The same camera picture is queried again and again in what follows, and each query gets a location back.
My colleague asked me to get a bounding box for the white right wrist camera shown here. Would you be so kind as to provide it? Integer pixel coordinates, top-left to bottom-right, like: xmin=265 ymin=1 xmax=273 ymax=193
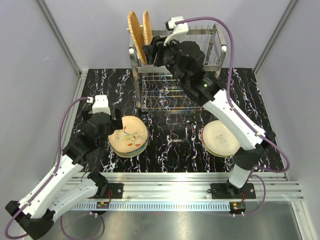
xmin=163 ymin=16 xmax=189 ymax=46

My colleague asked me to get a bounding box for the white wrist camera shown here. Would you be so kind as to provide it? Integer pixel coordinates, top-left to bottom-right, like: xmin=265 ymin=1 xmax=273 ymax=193
xmin=92 ymin=95 xmax=111 ymax=115
xmin=163 ymin=16 xmax=189 ymax=46

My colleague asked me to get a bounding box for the woven bamboo tray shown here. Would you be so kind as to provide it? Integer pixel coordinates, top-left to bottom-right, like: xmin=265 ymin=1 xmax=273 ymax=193
xmin=142 ymin=10 xmax=153 ymax=45
xmin=127 ymin=11 xmax=147 ymax=65

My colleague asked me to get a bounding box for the teal scalloped plate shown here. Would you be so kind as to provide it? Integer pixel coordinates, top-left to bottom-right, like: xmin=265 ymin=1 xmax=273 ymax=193
xmin=113 ymin=124 xmax=150 ymax=158

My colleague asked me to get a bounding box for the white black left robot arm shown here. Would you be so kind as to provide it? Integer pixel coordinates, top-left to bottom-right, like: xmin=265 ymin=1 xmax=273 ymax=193
xmin=5 ymin=109 xmax=123 ymax=240

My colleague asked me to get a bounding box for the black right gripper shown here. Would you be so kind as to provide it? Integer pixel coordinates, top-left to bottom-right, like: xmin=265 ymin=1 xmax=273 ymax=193
xmin=141 ymin=33 xmax=187 ymax=86

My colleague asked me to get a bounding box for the white slotted cable duct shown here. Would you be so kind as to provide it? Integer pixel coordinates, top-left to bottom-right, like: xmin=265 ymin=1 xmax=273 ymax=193
xmin=72 ymin=201 xmax=230 ymax=212

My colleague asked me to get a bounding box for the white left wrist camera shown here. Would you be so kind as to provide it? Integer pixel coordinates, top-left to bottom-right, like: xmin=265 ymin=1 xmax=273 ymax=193
xmin=92 ymin=95 xmax=111 ymax=115

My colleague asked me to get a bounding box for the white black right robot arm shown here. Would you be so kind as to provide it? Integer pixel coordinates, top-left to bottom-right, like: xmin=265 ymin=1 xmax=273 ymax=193
xmin=142 ymin=36 xmax=276 ymax=199

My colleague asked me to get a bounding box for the stainless steel dish rack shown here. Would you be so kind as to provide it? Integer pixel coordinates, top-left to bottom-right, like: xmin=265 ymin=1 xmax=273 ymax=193
xmin=128 ymin=23 xmax=228 ymax=115

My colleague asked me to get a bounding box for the cream bird painted plate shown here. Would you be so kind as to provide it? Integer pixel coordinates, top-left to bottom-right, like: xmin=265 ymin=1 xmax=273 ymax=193
xmin=107 ymin=115 xmax=148 ymax=155

